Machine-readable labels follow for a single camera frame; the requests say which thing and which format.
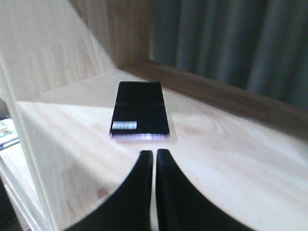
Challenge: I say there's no grey curtain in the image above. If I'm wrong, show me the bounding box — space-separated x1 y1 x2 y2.
150 0 308 108

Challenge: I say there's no wooden shelf unit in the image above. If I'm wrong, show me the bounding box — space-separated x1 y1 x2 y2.
0 0 308 231

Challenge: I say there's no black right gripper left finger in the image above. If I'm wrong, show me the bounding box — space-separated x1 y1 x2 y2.
67 151 153 231

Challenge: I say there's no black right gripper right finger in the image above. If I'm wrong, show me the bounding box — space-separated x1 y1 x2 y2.
155 149 250 231

